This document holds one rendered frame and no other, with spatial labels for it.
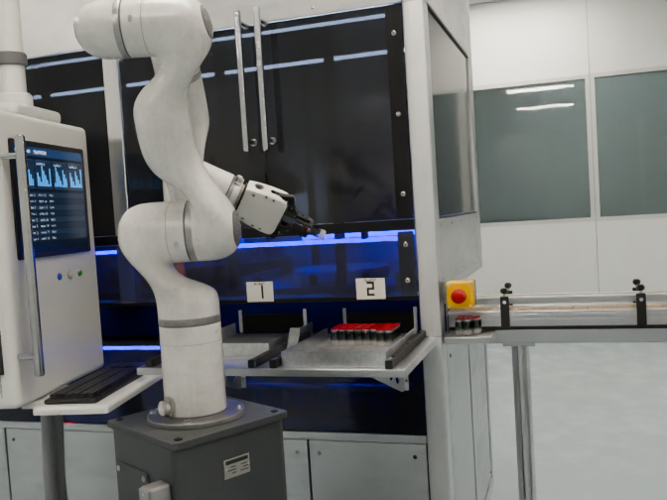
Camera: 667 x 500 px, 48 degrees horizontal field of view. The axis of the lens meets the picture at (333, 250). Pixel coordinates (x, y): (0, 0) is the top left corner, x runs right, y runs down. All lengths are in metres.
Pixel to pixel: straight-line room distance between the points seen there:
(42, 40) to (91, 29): 1.31
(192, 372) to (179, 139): 0.44
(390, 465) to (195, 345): 0.94
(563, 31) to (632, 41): 0.56
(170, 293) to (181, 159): 0.25
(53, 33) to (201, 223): 1.34
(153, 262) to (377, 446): 1.02
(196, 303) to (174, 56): 0.45
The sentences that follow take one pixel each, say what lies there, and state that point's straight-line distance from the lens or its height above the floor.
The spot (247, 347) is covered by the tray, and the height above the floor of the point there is 0.90.
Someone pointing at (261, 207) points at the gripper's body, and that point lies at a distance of 1.66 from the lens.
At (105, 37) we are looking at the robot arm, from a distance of 1.33.
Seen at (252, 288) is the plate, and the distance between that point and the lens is 2.22.
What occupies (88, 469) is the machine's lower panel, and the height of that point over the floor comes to 0.45.
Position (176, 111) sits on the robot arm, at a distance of 1.35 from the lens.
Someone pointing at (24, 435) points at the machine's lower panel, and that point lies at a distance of 2.79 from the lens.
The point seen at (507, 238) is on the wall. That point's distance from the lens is 6.65.
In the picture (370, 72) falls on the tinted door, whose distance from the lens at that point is 2.13.
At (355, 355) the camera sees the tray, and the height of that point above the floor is 0.91.
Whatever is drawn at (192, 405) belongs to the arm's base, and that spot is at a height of 0.90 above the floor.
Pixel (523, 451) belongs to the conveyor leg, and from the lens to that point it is 2.29.
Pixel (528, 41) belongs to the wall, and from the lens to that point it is 6.76.
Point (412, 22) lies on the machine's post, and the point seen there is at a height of 1.74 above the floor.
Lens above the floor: 1.25
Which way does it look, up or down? 3 degrees down
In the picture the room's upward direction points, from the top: 4 degrees counter-clockwise
